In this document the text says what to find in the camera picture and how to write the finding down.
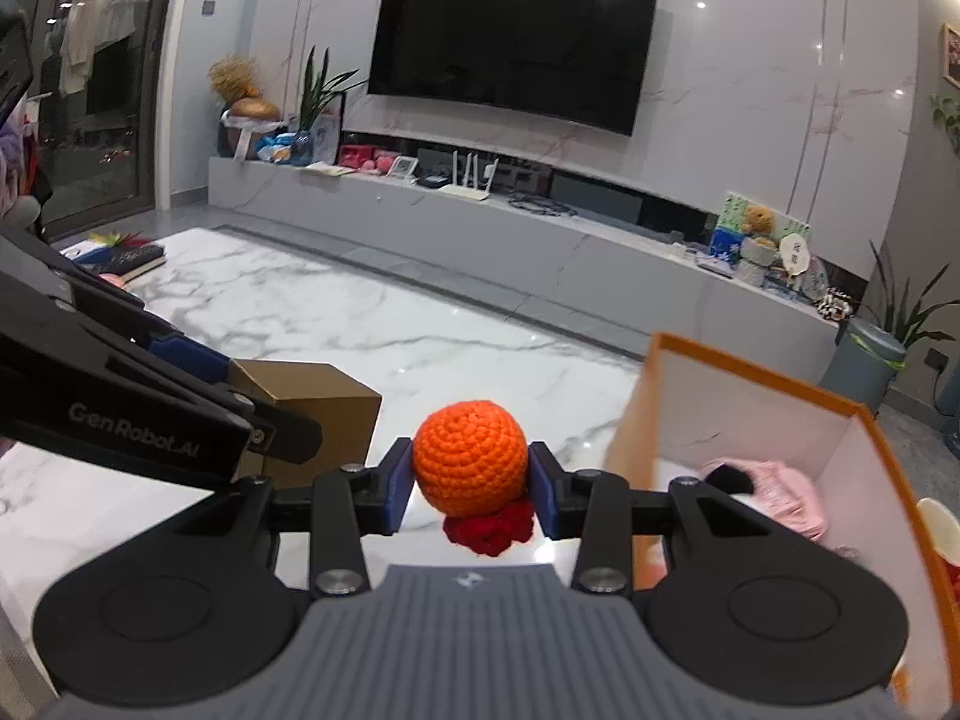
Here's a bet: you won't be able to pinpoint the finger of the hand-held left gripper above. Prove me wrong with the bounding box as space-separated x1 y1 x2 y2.
105 356 323 466
0 229 230 383

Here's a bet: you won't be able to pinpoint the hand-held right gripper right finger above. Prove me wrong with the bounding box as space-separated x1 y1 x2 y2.
529 442 818 593

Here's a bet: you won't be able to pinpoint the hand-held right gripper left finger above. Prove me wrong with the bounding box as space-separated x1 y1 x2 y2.
142 439 415 599

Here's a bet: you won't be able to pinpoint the brown cardboard box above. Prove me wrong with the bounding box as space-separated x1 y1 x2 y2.
227 360 383 485

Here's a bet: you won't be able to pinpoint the crocheted orange toy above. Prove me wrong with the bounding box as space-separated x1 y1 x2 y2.
411 401 537 557

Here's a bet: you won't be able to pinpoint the pink plush pouch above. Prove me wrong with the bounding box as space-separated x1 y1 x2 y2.
701 457 828 541

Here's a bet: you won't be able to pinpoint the orange storage box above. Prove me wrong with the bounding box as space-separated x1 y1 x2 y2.
604 331 960 720

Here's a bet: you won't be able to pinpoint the grey marble television console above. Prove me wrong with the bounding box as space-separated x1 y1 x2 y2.
208 146 845 383

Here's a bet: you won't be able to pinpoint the golden gourd ornament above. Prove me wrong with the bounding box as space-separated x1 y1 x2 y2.
220 94 282 160

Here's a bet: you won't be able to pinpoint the pink boxes on console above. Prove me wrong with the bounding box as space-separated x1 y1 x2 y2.
337 146 395 177

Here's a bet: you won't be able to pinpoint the glass sliding door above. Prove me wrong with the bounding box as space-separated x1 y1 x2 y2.
30 0 182 242

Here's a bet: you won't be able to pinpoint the dried pampas bunch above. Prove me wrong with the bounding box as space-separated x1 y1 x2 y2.
208 56 260 102

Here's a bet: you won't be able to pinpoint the green leafy plant in vase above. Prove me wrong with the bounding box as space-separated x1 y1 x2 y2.
295 45 368 166

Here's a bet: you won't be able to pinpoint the white router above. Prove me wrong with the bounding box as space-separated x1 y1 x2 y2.
439 151 496 201

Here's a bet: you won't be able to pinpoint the white woven basket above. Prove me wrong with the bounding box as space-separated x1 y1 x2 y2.
739 236 781 269

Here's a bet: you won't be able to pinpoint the green picture card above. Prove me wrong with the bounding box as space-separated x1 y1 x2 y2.
716 193 815 271

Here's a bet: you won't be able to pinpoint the grey pedal trash can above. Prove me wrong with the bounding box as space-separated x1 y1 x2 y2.
817 317 908 413

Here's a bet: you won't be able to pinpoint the long-leaf floor plant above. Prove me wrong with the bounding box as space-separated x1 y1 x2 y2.
855 240 960 350

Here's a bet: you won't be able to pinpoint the black television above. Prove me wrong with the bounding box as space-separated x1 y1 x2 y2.
366 0 661 137

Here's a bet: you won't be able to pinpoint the climbing green plant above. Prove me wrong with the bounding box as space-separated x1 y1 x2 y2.
930 94 960 158

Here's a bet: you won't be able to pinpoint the black cables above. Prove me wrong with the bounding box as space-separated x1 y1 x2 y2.
508 191 571 215

